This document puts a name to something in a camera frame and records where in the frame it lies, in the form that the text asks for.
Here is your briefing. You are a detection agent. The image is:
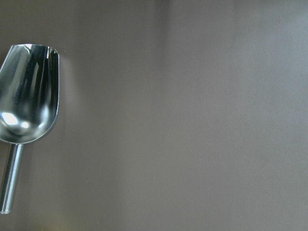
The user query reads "metal ice scoop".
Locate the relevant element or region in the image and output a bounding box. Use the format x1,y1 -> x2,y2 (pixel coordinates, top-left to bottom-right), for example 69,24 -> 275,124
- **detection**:
0,44 -> 59,214

